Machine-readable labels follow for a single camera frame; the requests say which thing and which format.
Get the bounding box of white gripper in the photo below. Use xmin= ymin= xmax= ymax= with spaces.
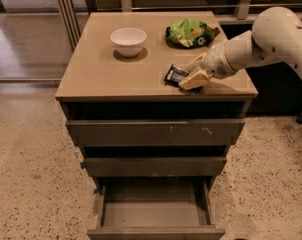
xmin=178 ymin=41 xmax=237 ymax=90

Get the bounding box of blueberry rxbar dark wrapper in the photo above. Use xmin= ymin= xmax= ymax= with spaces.
xmin=164 ymin=64 xmax=192 ymax=89

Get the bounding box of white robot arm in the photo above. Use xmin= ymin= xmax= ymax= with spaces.
xmin=178 ymin=7 xmax=302 ymax=90

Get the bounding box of top grey drawer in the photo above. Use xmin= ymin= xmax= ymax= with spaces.
xmin=66 ymin=119 xmax=245 ymax=147

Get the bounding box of grey drawer cabinet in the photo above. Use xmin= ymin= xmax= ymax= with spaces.
xmin=54 ymin=11 xmax=259 ymax=240

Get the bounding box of middle grey drawer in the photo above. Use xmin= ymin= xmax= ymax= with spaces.
xmin=84 ymin=157 xmax=227 ymax=177

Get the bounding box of bottom open grey drawer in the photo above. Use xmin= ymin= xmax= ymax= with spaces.
xmin=87 ymin=177 xmax=225 ymax=240

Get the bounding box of green chip bag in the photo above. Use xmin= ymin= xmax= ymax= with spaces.
xmin=165 ymin=18 xmax=220 ymax=49

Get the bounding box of white ceramic bowl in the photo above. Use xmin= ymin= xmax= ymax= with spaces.
xmin=110 ymin=28 xmax=147 ymax=57

